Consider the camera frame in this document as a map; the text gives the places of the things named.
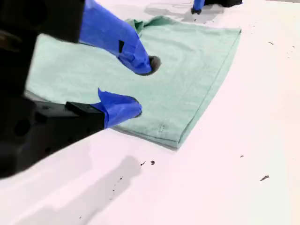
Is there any pale green T-shirt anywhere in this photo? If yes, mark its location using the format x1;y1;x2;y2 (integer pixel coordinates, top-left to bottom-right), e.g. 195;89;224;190
24;15;242;150

